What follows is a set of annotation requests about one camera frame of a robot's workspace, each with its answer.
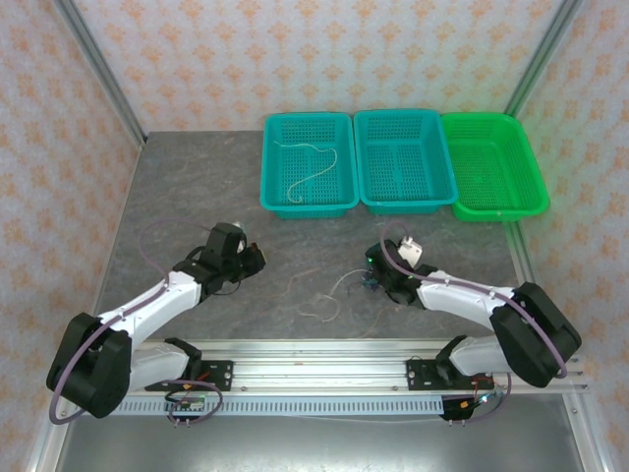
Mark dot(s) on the small green controller board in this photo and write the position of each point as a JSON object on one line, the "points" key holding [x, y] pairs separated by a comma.
{"points": [[189, 404], [479, 399]]}

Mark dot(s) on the teal plastic mesh basket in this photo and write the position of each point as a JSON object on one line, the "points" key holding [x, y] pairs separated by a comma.
{"points": [[304, 128], [403, 128]]}

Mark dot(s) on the aluminium frame post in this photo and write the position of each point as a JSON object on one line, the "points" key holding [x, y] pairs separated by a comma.
{"points": [[540, 54], [98, 64]]}

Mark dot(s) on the green plastic mesh basket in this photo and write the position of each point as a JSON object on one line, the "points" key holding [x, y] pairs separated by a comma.
{"points": [[491, 162]]}

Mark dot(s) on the aluminium table edge rail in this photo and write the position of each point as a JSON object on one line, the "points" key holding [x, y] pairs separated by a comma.
{"points": [[520, 251], [44, 447]]}

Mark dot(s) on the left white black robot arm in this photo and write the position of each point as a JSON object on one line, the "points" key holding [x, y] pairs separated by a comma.
{"points": [[147, 305]]}

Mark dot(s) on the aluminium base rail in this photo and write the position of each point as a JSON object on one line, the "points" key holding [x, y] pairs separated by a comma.
{"points": [[319, 369]]}

